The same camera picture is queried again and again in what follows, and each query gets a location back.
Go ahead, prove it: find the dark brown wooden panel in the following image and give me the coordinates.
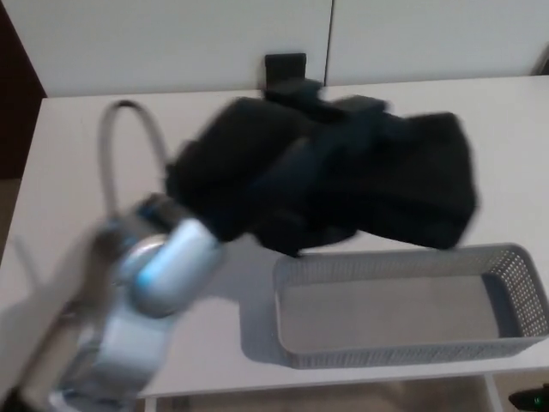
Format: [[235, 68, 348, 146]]
[[0, 3, 47, 180]]

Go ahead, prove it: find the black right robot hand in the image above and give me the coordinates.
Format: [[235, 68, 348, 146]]
[[508, 387, 549, 412]]

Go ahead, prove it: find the black bracket clip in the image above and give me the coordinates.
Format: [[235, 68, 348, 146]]
[[263, 52, 308, 94]]

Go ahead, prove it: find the grey perforated plastic basket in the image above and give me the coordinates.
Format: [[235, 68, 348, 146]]
[[272, 242, 549, 371]]

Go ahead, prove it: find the grey left arm cable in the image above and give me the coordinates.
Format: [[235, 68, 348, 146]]
[[98, 99, 169, 218]]

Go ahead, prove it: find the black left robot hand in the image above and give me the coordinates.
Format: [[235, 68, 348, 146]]
[[165, 78, 389, 259]]

